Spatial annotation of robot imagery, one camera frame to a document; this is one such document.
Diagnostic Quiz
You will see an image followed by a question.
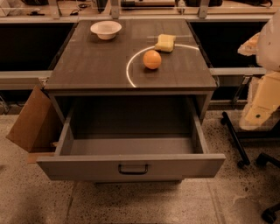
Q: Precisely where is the grey wooden cabinet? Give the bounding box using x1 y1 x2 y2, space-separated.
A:
45 19 216 118

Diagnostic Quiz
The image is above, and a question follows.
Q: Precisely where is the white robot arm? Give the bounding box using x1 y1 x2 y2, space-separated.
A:
237 10 280 130

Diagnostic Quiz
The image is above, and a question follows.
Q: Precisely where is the white ceramic bowl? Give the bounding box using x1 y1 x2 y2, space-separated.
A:
90 21 122 40

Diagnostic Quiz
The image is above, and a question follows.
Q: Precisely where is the grey metal table frame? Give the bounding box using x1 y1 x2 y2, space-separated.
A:
0 14 270 90

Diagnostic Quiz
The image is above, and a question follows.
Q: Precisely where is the yellow sponge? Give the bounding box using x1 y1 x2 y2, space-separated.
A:
155 34 176 53

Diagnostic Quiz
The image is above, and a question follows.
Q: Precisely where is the black drawer handle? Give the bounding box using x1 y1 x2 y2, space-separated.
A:
118 164 148 175

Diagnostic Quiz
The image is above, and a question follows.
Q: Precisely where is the brown cardboard box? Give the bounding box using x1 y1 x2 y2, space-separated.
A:
6 87 63 164

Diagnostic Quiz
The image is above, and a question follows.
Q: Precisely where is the grey top drawer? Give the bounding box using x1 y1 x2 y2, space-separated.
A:
37 95 226 183

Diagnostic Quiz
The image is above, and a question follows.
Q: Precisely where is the orange ball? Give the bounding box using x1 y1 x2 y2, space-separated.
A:
143 50 162 70

